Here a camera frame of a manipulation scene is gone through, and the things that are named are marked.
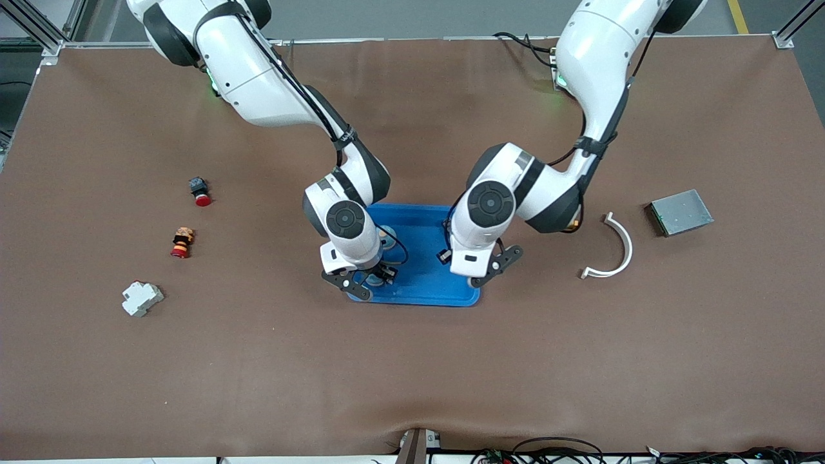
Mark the silver metal module box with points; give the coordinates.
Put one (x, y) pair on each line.
(680, 214)

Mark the blue plastic tray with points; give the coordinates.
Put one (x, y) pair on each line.
(425, 290)

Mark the red emergency button orange body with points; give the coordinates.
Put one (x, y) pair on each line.
(182, 243)

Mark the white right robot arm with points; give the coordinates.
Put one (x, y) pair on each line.
(258, 77)

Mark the red push button black body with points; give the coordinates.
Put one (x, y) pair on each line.
(198, 188)

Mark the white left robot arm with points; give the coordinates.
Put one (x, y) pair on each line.
(599, 51)

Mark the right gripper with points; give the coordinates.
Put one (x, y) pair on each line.
(385, 273)

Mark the aluminium frame corner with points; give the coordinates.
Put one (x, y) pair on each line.
(783, 40)
(55, 46)

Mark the blue dome call bell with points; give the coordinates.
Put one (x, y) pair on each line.
(389, 240)
(375, 280)

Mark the white circuit breaker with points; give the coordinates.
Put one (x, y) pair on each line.
(142, 298)

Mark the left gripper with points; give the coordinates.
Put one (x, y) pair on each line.
(444, 256)

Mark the brown table mat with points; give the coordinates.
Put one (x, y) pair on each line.
(412, 374)

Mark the aluminium profile bracket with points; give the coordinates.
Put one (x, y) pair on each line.
(416, 448)

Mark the white curved plastic bracket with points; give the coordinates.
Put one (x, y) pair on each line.
(628, 250)

